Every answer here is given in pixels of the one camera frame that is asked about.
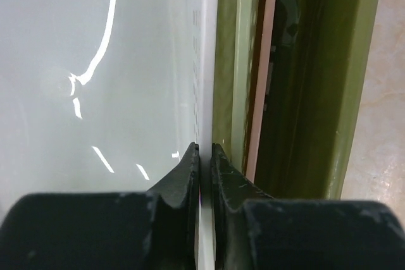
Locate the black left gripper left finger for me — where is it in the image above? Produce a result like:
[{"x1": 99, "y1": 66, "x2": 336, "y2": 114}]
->
[{"x1": 1, "y1": 143, "x2": 200, "y2": 269}]

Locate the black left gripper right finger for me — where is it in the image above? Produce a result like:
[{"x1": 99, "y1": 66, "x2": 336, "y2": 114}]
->
[{"x1": 211, "y1": 144, "x2": 404, "y2": 269}]

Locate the white plastic bin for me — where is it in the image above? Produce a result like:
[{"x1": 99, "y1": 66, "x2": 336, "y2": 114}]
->
[{"x1": 1, "y1": 0, "x2": 216, "y2": 269}]

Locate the light green perforated bin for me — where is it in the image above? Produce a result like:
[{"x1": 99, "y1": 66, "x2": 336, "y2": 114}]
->
[{"x1": 213, "y1": 0, "x2": 258, "y2": 171}]

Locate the salmon pink perforated bin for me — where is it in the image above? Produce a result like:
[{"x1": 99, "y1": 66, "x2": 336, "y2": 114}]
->
[{"x1": 246, "y1": 0, "x2": 275, "y2": 182}]

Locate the olive green tub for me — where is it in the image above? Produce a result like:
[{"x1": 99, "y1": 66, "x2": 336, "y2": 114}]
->
[{"x1": 254, "y1": 0, "x2": 378, "y2": 199}]

